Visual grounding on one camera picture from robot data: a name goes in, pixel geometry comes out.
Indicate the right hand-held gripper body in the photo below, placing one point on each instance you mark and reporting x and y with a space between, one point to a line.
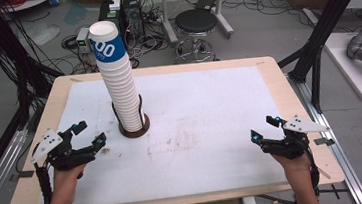
290 146

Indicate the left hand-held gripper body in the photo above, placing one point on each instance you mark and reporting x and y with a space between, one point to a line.
63 156

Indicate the stack of white paper cups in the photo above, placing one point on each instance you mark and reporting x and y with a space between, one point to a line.
118 84

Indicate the person's right hand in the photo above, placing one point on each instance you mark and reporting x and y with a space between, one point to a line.
296 169

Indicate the person's left hand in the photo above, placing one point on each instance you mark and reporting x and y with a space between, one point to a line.
65 185

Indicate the black tape piece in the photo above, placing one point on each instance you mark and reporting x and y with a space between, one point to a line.
324 141
23 174

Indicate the thin wooden stick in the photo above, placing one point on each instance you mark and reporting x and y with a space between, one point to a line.
325 173

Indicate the white foam mat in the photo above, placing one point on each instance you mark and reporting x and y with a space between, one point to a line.
197 120

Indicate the grey power supply box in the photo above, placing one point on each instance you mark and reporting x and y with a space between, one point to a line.
82 41

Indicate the white platform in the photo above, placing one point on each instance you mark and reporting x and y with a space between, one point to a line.
357 75

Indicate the black round stool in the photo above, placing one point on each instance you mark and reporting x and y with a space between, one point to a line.
195 22

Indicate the black computer tower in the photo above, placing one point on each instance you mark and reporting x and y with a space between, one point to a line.
132 13

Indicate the white metal stand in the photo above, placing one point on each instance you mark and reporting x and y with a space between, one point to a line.
168 23

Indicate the black metal frame post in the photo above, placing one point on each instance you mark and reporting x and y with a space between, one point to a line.
325 24
7 55

